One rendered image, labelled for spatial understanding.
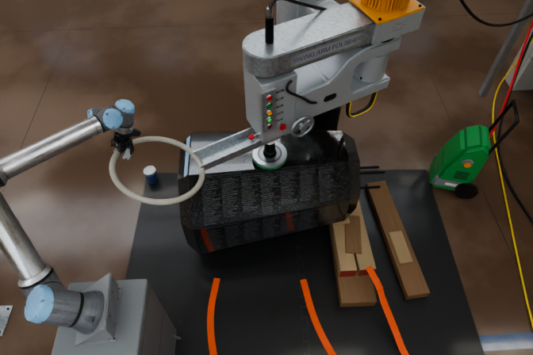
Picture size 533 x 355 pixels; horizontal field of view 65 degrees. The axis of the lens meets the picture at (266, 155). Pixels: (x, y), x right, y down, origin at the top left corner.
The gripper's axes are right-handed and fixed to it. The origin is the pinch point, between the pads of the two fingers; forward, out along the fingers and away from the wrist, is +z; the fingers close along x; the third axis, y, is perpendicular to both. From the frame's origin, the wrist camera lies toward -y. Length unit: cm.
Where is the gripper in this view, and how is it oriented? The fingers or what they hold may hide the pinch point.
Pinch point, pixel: (124, 154)
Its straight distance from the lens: 242.8
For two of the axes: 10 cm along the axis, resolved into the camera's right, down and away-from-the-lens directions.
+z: -2.7, 7.1, 6.5
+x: 8.3, 5.2, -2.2
